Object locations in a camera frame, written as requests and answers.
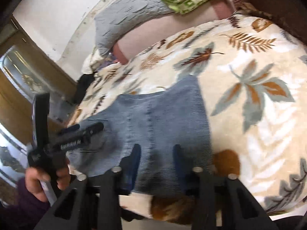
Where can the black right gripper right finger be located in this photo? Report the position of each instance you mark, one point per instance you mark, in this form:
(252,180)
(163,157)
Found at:
(197,183)

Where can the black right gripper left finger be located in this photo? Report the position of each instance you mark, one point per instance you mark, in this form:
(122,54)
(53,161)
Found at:
(119,180)

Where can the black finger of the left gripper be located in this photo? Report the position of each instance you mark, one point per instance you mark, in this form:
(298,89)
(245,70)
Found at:
(70,129)
(77,139)

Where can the blue denim pant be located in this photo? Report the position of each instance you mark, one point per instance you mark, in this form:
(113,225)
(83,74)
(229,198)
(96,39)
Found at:
(157,122)

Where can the person's left hand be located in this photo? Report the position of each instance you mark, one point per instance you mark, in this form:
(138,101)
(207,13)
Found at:
(35,176)

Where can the black cloth at bed edge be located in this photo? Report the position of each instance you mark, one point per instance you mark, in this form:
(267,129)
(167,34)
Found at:
(82,85)

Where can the white crumpled cloth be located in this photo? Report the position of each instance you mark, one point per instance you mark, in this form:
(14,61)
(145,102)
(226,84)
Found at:
(92,62)

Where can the wooden door with glass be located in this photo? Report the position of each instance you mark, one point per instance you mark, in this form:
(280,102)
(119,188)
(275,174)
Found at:
(25,72)

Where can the pink bolster cushion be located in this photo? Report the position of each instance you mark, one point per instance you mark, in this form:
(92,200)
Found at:
(157,29)

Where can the cream leaf-print blanket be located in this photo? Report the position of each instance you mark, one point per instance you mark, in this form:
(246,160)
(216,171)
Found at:
(253,83)

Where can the grey quilted pillow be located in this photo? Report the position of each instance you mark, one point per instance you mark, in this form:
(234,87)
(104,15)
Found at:
(121,17)

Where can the brown sofa with ruffle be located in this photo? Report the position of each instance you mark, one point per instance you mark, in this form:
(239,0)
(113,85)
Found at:
(290,15)

